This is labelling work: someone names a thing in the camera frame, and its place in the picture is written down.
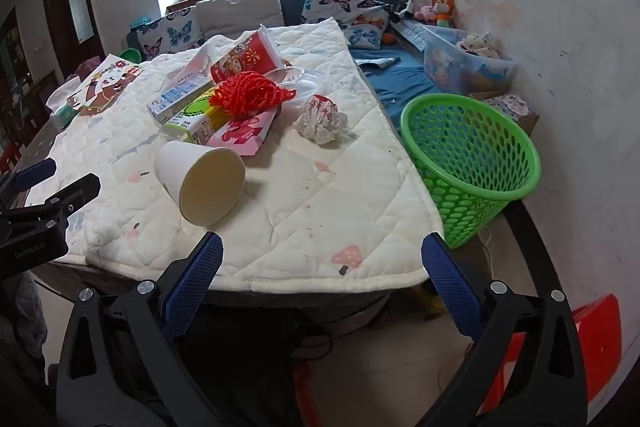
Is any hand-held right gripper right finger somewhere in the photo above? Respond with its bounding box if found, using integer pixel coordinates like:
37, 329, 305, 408
420, 232, 589, 427

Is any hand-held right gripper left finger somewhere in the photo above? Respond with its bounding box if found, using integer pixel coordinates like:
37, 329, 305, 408
56, 231, 226, 427

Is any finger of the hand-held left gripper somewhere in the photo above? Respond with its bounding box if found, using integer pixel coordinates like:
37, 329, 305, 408
0, 158, 57, 208
0, 173, 102, 229

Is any white paper cup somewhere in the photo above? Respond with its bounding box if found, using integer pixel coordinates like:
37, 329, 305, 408
154, 140, 247, 228

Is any green plastic basket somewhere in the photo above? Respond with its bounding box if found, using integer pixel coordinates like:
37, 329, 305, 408
400, 93, 542, 249

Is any blue white milk carton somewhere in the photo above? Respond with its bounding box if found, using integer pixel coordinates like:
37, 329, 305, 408
146, 74, 216, 126

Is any yellow label drink bottle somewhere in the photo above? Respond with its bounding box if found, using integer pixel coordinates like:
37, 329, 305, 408
161, 88, 231, 145

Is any pink bottle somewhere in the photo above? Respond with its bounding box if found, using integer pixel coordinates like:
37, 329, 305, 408
206, 107, 278, 156

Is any red mesh net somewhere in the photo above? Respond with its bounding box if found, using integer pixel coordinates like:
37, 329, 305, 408
209, 72, 297, 120

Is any paper ball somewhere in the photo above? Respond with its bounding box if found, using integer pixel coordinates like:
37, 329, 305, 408
292, 96, 349, 145

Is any clear plastic container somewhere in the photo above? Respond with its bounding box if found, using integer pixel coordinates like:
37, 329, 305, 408
265, 66, 321, 100

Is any red printed paper cup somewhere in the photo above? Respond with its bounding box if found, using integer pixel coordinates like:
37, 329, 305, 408
210, 25, 291, 84

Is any tissue pack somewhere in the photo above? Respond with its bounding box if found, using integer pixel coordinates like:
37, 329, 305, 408
46, 77, 81, 130

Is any dark wooden cabinet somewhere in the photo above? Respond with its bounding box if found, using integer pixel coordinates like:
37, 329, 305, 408
0, 7, 36, 142

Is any grey quilted mattress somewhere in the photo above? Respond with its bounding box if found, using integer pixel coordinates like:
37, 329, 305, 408
30, 252, 431, 333

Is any cartoon bear book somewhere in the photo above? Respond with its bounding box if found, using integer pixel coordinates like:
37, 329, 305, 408
65, 54, 143, 115

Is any brown wooden door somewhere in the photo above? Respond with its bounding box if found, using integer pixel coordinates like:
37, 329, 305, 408
40, 0, 106, 78

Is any white quilted blanket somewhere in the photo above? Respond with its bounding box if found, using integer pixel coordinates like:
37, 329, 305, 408
20, 18, 445, 293

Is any cardboard box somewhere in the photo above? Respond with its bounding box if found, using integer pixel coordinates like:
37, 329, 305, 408
470, 91, 540, 135

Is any colourful sticker book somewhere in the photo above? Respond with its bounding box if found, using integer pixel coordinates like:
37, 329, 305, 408
487, 93, 531, 115

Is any small butterfly pillow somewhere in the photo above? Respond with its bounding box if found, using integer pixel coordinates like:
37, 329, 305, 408
135, 7, 206, 60

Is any blue bed mat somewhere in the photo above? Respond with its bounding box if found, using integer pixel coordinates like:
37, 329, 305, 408
277, 0, 443, 132

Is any clear storage box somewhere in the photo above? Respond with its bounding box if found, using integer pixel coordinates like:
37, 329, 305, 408
422, 24, 518, 95

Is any grey patterned folded cloth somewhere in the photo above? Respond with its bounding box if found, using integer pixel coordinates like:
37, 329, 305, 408
357, 57, 401, 70

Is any patterned beige cloth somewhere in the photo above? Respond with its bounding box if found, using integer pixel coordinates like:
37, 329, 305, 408
457, 32, 501, 58

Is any grey cushion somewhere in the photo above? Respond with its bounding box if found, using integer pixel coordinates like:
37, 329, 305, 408
195, 0, 285, 40

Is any grey patterned pad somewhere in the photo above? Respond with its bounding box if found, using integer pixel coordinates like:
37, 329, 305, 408
390, 19, 431, 52

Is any orange fox plush toy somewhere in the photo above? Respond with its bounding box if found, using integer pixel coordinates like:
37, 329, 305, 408
431, 0, 457, 28

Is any large butterfly pillow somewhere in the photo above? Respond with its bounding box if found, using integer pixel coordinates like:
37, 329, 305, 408
302, 0, 393, 50

